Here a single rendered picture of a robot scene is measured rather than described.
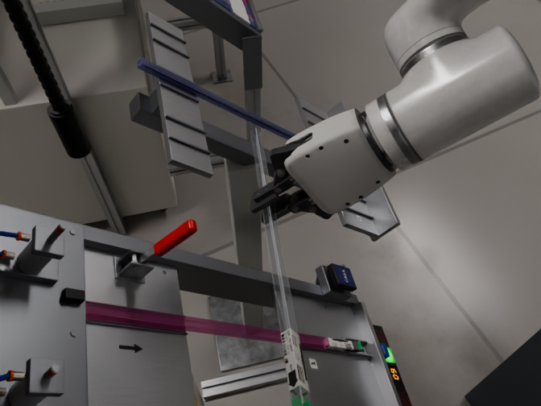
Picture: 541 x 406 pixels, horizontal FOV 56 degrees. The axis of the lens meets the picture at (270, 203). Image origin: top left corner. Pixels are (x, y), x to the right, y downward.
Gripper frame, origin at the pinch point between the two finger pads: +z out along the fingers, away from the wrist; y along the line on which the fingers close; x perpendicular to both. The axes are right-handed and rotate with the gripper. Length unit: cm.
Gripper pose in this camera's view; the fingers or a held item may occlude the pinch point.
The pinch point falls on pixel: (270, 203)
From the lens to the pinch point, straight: 63.0
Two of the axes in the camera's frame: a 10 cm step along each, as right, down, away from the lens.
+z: -7.9, 4.5, 4.1
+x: -0.4, 6.3, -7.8
